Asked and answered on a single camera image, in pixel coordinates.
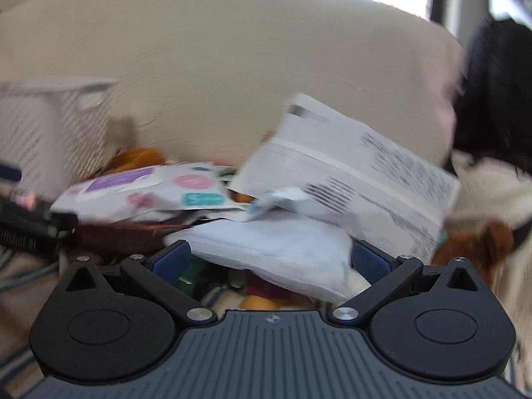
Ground black bag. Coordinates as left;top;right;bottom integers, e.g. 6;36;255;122
453;18;531;174

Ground white soft pad pack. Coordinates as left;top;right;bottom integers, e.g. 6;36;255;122
164;210;358;304

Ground white printed plastic package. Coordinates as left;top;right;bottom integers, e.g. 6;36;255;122
229;94;460;263

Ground large cream embossed cushion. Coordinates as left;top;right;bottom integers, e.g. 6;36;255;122
1;0;464;166

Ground brown white plush toy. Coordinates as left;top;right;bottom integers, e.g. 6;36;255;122
432;151;531;305

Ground wet wipes pack purple lid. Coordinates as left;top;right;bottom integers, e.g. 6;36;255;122
51;162;237;223

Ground white perforated plastic basket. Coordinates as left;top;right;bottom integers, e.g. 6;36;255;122
1;76;116;201

